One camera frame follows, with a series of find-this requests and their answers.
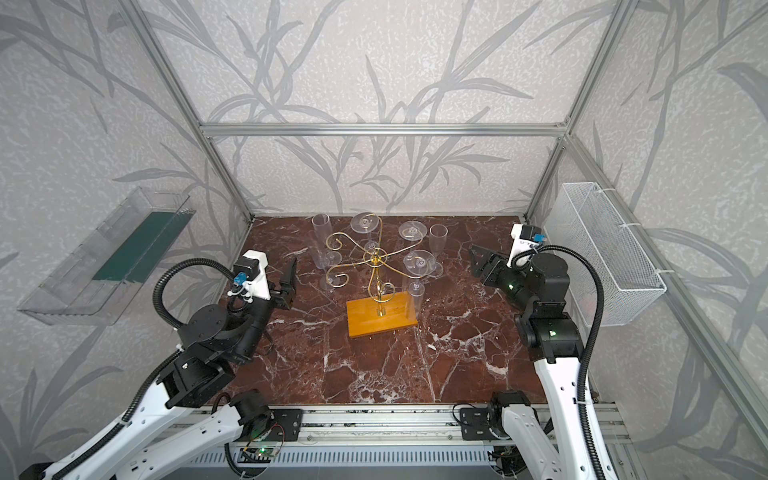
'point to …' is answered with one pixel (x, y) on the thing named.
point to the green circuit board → (256, 454)
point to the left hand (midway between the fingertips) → (289, 249)
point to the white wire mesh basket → (611, 282)
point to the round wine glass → (438, 234)
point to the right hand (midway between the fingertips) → (480, 240)
